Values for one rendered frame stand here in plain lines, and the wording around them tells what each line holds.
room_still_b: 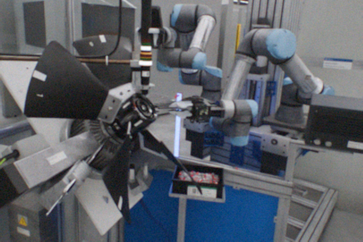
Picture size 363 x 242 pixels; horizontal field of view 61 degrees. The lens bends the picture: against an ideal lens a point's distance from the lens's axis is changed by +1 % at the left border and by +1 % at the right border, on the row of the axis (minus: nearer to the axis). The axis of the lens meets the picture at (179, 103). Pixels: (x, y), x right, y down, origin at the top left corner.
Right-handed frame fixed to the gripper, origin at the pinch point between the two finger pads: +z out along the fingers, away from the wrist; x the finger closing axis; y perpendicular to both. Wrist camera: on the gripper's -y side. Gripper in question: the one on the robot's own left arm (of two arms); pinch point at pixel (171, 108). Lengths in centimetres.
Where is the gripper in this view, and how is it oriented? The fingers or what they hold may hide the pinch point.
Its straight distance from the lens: 120.4
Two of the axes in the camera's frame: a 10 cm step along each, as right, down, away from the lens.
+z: -9.7, 0.2, -2.5
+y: 2.4, 3.4, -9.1
